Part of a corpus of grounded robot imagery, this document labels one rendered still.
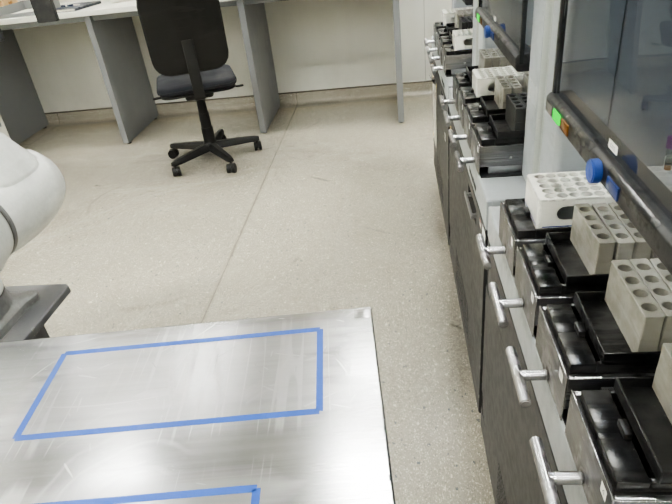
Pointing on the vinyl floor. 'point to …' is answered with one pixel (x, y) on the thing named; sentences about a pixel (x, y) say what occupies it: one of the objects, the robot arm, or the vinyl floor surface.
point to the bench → (135, 115)
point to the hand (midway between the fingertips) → (19, 22)
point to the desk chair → (191, 67)
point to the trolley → (198, 414)
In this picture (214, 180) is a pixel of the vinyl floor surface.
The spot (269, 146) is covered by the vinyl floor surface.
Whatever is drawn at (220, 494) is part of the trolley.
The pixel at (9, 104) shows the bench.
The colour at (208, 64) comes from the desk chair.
